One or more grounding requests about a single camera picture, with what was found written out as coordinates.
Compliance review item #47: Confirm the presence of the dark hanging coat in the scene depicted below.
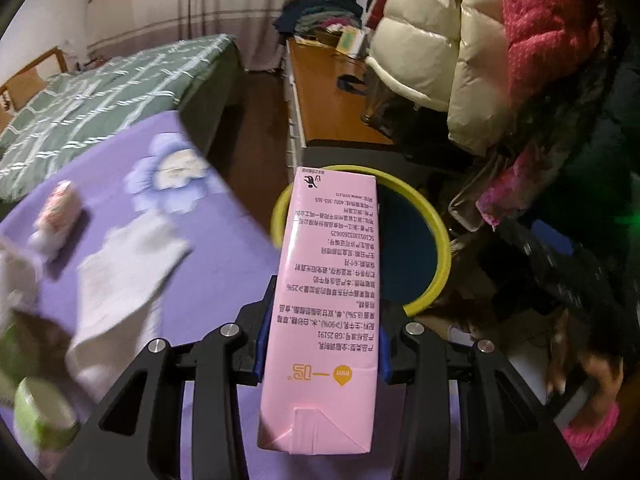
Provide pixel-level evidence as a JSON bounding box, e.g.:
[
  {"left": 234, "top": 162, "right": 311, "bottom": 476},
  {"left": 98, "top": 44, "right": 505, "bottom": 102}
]
[{"left": 515, "top": 50, "right": 640, "bottom": 221}]

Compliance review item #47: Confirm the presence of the wooden headboard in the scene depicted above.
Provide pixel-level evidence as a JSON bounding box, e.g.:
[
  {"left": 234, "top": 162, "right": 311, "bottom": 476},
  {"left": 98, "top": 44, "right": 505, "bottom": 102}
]
[{"left": 0, "top": 46, "right": 66, "bottom": 126}]

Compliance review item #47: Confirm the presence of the white bottle with red print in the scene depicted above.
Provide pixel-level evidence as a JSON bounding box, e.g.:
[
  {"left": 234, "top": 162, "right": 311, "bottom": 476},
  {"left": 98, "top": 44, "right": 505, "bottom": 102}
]
[{"left": 30, "top": 180, "right": 83, "bottom": 261}]

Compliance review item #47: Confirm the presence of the purple floral blanket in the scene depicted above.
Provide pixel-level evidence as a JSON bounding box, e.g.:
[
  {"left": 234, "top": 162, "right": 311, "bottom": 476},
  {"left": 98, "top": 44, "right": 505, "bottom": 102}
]
[{"left": 0, "top": 110, "right": 463, "bottom": 480}]

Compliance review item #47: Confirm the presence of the wooden desk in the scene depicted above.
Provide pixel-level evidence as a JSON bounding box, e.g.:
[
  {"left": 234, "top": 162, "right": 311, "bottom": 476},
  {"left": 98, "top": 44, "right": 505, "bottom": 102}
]
[{"left": 282, "top": 37, "right": 396, "bottom": 186}]

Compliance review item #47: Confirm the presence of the beige hanging garment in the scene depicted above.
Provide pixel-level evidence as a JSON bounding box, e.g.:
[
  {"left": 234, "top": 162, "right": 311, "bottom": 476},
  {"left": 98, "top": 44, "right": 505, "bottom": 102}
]
[{"left": 447, "top": 150, "right": 506, "bottom": 233}]

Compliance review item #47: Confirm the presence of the green and white cup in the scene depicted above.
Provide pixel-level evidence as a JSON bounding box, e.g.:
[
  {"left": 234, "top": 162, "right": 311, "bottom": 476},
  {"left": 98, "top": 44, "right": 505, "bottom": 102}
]
[{"left": 12, "top": 376, "right": 81, "bottom": 453}]

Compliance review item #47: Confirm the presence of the green and white box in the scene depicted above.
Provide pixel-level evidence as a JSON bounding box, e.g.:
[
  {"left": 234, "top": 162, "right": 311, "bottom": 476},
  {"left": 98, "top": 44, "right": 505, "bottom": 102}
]
[{"left": 336, "top": 27, "right": 368, "bottom": 56}]

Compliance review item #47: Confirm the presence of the blue strap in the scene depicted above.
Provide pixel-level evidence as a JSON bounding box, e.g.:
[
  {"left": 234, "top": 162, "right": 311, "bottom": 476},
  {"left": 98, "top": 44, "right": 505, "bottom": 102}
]
[{"left": 337, "top": 75, "right": 368, "bottom": 96}]

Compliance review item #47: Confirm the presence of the pile of folded clothes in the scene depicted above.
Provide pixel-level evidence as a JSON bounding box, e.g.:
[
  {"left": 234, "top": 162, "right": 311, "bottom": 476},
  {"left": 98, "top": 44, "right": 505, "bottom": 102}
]
[{"left": 274, "top": 0, "right": 366, "bottom": 43}]

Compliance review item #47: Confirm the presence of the white crumpled tissue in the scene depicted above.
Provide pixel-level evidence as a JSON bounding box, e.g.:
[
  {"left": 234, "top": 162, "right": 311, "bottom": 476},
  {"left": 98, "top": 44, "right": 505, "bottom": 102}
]
[{"left": 0, "top": 247, "right": 43, "bottom": 321}]

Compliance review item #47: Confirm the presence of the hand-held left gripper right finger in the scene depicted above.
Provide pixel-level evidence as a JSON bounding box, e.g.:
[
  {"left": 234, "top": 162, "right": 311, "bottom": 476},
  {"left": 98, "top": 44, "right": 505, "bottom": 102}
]
[{"left": 377, "top": 305, "right": 588, "bottom": 480}]

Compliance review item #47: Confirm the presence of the pink floral garment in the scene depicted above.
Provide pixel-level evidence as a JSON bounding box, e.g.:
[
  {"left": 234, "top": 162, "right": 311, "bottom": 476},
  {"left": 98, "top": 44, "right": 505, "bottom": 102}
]
[{"left": 475, "top": 150, "right": 541, "bottom": 231}]

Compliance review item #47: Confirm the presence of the white puffer jacket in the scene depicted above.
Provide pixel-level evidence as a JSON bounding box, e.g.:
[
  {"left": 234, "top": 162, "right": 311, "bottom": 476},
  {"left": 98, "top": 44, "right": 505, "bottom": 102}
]
[{"left": 365, "top": 0, "right": 513, "bottom": 157}]

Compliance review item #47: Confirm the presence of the white foam net sheet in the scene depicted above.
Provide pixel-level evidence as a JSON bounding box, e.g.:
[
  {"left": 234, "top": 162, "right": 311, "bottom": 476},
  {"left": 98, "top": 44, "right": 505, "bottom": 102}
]
[{"left": 65, "top": 210, "right": 195, "bottom": 403}]

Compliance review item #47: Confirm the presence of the person's right hand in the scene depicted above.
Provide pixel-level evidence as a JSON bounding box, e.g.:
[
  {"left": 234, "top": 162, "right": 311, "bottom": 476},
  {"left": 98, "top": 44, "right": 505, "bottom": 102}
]
[{"left": 545, "top": 310, "right": 626, "bottom": 411}]

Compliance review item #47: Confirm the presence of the pink milk carton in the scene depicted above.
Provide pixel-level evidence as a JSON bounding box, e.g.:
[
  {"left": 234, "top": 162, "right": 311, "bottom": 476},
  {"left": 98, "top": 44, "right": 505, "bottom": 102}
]
[{"left": 256, "top": 166, "right": 379, "bottom": 457}]

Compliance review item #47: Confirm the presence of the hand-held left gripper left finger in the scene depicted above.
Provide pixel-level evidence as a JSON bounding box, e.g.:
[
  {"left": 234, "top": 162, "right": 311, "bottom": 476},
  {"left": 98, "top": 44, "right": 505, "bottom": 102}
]
[{"left": 52, "top": 276, "right": 278, "bottom": 480}]

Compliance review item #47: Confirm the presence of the bed with green checked quilt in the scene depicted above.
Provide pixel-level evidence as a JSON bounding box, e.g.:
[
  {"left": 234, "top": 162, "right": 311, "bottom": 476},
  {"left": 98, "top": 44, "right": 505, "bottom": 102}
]
[{"left": 0, "top": 34, "right": 246, "bottom": 203}]

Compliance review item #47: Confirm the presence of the yellow rimmed blue bin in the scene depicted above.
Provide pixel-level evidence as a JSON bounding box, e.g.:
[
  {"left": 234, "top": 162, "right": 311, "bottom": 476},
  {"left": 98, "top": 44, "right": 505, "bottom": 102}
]
[{"left": 270, "top": 165, "right": 453, "bottom": 317}]

